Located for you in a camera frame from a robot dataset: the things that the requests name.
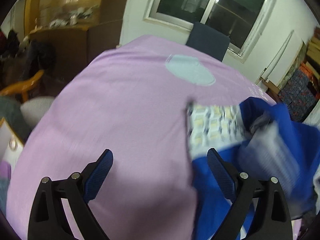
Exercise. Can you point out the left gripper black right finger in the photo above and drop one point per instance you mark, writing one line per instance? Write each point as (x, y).
(271, 218)

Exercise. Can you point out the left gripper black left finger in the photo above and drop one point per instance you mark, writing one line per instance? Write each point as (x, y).
(48, 219)

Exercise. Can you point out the blue red white hooded jacket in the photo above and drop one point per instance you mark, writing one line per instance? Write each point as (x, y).
(256, 138)

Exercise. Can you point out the stacked patterned boxes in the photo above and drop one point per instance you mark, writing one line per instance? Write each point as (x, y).
(301, 93)

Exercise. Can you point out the orange wooden chair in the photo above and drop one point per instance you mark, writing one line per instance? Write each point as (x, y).
(24, 88)

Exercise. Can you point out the pink printed bed sheet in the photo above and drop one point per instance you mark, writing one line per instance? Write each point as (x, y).
(132, 100)

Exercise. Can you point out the dark blue chair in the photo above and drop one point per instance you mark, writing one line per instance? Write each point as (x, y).
(208, 40)

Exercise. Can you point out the wooden glass display cabinet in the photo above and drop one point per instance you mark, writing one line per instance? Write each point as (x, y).
(79, 30)

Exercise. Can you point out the aluminium sliding window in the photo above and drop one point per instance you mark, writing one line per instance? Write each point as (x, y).
(243, 21)

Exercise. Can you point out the white board against wall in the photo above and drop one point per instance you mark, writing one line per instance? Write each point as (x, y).
(282, 61)

